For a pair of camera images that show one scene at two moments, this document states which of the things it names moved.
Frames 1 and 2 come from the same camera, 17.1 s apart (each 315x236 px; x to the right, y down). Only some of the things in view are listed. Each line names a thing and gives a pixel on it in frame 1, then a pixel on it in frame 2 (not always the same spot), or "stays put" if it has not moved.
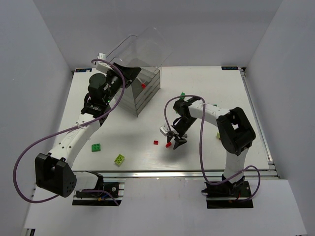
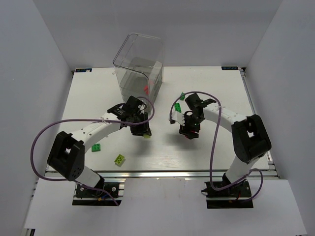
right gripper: (177, 135) -> (188, 131)
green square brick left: (96, 147) stays put
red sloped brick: (168, 144) -> (146, 89)
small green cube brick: (182, 94) stays put
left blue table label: (83, 70) stays put
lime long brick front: (119, 160) stays put
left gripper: (119, 73) -> (140, 129)
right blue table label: (230, 68) stays put
